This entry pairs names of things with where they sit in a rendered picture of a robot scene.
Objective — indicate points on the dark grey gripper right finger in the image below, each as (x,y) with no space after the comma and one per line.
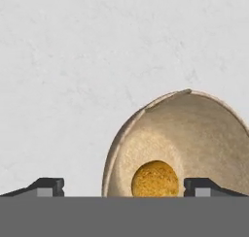
(198,184)

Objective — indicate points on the beige round basket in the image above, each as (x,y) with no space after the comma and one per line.
(194,134)

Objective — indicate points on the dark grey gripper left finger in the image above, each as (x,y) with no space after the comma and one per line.
(48,184)

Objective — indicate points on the golden round bread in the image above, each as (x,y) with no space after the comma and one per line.
(155,180)

